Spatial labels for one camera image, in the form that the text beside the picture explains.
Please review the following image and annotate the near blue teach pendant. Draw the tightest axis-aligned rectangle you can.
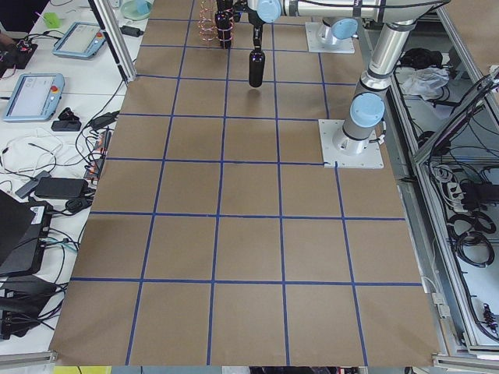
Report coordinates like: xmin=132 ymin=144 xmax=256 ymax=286
xmin=2 ymin=73 xmax=65 ymax=122

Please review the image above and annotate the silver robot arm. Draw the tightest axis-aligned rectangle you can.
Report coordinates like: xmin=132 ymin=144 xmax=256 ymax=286
xmin=242 ymin=1 xmax=447 ymax=156
xmin=317 ymin=17 xmax=358 ymax=46

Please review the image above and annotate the dark glass wine bottle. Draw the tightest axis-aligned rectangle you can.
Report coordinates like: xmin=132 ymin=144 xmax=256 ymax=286
xmin=249 ymin=48 xmax=266 ymax=88

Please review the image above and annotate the green glass plate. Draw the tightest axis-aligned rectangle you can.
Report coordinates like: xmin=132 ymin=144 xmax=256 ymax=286
xmin=120 ymin=0 xmax=153 ymax=21

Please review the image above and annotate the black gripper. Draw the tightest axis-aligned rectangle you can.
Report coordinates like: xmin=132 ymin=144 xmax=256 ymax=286
xmin=233 ymin=0 xmax=264 ymax=51

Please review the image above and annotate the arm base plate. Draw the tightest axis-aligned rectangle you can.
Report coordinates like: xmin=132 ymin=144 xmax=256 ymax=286
xmin=318 ymin=119 xmax=384 ymax=169
xmin=305 ymin=19 xmax=358 ymax=54

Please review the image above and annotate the far blue teach pendant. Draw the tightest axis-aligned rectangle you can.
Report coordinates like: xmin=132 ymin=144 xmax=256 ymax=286
xmin=52 ymin=22 xmax=105 ymax=60

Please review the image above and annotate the small black power adapter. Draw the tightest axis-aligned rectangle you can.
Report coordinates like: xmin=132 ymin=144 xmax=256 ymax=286
xmin=120 ymin=25 xmax=143 ymax=37

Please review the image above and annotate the black power brick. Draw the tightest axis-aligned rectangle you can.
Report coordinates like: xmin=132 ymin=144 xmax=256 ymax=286
xmin=34 ymin=177 xmax=88 ymax=199

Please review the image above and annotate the blue teach pendant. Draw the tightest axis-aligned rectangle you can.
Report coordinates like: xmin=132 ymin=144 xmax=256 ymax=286
xmin=52 ymin=22 xmax=105 ymax=60
xmin=2 ymin=73 xmax=65 ymax=122

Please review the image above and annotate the white crumpled cloth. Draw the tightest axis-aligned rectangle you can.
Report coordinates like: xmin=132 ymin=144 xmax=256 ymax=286
xmin=402 ymin=67 xmax=449 ymax=100

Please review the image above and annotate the dark bottle in rack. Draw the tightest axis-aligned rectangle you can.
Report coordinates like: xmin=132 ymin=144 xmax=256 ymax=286
xmin=214 ymin=0 xmax=233 ymax=49

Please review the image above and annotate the green block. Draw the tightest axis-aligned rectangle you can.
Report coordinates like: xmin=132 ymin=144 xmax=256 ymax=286
xmin=42 ymin=12 xmax=61 ymax=29

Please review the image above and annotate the aluminium frame post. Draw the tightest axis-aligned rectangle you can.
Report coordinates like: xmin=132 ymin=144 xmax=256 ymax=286
xmin=88 ymin=0 xmax=136 ymax=83

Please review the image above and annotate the copper wire wine rack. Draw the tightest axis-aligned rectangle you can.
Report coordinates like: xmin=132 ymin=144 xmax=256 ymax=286
xmin=198 ymin=0 xmax=218 ymax=45

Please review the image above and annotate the black laptop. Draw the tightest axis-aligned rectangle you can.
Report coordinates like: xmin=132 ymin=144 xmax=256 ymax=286
xmin=1 ymin=192 xmax=52 ymax=277

